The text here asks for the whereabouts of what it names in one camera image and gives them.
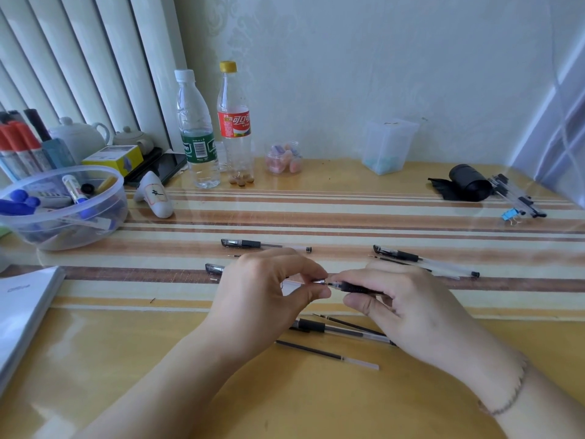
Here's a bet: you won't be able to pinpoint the clear plastic bowl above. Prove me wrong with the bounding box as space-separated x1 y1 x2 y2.
0 165 125 251

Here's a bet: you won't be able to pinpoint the window frame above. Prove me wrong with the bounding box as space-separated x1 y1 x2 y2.
507 23 585 197

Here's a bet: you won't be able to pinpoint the yellow box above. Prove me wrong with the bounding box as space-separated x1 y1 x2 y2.
81 145 144 177

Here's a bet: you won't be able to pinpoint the striped table runner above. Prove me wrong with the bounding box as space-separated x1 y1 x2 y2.
0 185 585 321

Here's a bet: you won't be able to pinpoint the white notebook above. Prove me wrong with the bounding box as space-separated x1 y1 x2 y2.
0 265 66 394

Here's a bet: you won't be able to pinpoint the white teapot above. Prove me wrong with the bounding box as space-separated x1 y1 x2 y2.
48 116 111 164

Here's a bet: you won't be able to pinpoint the group of red and black markers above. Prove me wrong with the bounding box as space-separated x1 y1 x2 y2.
0 109 76 182

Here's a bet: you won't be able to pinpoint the person's right forearm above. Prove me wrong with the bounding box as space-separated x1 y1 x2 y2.
475 352 585 439

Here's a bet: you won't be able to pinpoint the person's left hand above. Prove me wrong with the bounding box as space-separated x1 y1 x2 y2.
201 248 332 362

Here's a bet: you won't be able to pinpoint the bundle of clear pens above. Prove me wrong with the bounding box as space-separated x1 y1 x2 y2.
488 173 548 219

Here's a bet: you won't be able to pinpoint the white marker with blue band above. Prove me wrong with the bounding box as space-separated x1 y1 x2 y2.
61 174 88 205

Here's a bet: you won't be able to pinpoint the blue capped marker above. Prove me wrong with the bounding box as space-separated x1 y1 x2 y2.
0 189 42 216

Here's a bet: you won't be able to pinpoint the black bag roll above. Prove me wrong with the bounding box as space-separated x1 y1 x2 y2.
428 164 494 202

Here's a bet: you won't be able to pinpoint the white radiator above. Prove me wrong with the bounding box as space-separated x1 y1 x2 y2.
0 0 189 149

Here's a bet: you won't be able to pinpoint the small jar of pink sweets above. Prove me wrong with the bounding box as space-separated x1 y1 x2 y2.
266 141 304 175

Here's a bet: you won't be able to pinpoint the translucent plastic container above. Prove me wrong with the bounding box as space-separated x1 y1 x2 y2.
362 117 420 176

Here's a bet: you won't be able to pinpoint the small white lidded cup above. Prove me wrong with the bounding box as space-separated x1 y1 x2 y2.
113 126 154 154

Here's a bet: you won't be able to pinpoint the thin chain bracelet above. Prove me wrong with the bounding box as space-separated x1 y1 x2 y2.
477 355 529 416

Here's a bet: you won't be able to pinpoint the black tray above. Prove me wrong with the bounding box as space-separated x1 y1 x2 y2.
123 147 188 188

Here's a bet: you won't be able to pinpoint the white ceramic piece with glyph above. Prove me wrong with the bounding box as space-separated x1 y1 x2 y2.
134 171 175 219

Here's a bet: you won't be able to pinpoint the person's right hand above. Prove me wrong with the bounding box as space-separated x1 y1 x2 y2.
327 260 523 401

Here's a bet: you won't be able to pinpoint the person's left forearm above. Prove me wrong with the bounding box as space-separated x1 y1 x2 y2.
75 315 251 439

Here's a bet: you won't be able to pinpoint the clear bottle with red label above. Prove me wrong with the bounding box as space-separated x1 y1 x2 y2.
217 61 255 186

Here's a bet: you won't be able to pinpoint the clear bottle with green label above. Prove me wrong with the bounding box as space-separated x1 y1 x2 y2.
174 69 221 190

